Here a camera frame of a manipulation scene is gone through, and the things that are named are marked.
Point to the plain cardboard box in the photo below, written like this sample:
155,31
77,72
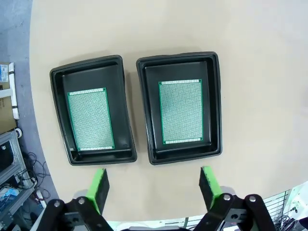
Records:
4,113

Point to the green perforated circuit board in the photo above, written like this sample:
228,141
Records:
180,110
91,120

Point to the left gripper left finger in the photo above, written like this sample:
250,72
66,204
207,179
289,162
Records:
98,190

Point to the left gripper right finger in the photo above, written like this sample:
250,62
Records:
210,190

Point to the cardboard box with blue label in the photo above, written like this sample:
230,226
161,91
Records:
4,74

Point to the aluminium profile frame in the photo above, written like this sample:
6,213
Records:
14,173

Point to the black ESD tray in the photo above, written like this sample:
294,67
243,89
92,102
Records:
178,72
115,72

